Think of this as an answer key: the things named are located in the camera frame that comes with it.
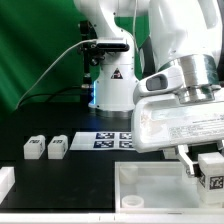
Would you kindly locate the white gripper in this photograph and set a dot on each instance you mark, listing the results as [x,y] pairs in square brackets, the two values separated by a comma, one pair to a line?
[160,120]

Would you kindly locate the white square tabletop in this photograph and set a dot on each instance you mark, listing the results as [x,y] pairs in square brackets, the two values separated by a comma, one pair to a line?
[158,188]

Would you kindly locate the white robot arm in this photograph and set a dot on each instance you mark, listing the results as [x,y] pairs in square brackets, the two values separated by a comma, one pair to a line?
[185,33]

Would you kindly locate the white sheet with tags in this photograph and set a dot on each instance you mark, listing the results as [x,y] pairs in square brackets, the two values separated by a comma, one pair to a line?
[102,141]

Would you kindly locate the white obstacle fence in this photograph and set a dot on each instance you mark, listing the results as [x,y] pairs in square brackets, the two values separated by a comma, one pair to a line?
[198,217]

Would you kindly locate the green backdrop curtain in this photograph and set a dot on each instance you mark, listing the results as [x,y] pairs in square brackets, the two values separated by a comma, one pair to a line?
[34,67]

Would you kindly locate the black camera on mount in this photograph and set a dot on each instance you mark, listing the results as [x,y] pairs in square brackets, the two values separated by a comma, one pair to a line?
[94,49]

